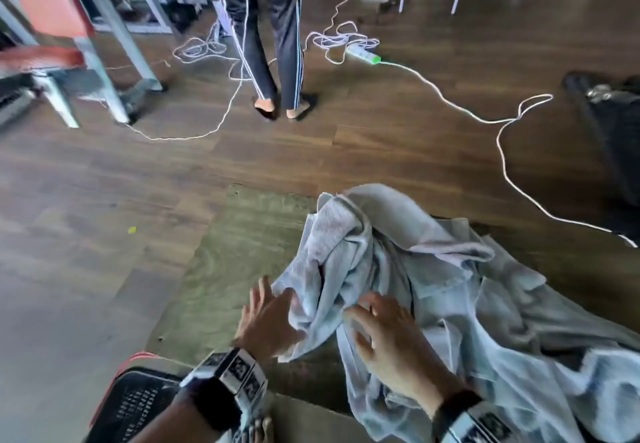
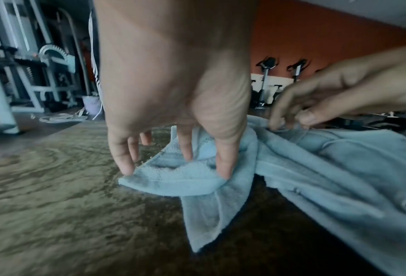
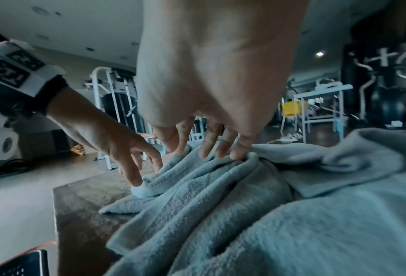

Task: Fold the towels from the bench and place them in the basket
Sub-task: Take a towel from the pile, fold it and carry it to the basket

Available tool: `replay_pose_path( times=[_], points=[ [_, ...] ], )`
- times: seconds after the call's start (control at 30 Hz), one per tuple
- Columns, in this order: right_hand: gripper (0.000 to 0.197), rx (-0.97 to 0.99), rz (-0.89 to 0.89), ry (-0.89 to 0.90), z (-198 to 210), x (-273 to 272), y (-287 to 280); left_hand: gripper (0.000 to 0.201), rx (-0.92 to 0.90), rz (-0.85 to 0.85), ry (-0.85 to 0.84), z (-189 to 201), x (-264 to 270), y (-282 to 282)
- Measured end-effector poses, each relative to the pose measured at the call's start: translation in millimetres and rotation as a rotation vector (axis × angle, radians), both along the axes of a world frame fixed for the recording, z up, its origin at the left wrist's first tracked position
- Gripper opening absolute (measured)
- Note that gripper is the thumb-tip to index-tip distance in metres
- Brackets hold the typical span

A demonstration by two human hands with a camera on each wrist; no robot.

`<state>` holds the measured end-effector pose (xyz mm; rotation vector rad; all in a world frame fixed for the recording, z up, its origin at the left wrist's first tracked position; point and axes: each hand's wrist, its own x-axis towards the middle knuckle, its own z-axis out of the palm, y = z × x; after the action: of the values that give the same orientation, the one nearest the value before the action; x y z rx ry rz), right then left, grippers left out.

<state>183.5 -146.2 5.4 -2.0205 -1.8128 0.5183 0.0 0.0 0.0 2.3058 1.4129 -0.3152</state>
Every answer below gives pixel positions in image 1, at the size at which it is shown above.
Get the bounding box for long white cable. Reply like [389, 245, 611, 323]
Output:
[379, 59, 639, 250]

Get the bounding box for person's right hand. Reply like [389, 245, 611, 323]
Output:
[343, 291, 465, 421]

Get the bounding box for silver metal part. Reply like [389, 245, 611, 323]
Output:
[585, 83, 627, 105]

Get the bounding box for heap of grey towels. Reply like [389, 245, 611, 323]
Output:
[333, 215, 640, 443]

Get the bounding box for tangled white cable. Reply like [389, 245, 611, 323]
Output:
[303, 0, 382, 66]

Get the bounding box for thin white tether cable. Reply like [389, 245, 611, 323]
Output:
[122, 0, 253, 142]

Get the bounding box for black basket orange rim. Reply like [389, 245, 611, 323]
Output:
[82, 351, 201, 443]

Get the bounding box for looped white cable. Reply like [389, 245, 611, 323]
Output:
[172, 32, 242, 66]

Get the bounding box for orange padded gym machine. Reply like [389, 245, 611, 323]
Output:
[0, 0, 167, 129]

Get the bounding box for person's left hand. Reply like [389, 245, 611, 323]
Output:
[233, 276, 307, 362]

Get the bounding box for grey towel striped border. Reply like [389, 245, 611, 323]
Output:
[276, 183, 497, 364]

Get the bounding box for black perforated platform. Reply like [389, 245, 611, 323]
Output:
[562, 71, 640, 240]

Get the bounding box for person's left forearm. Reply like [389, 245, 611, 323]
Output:
[129, 391, 223, 443]

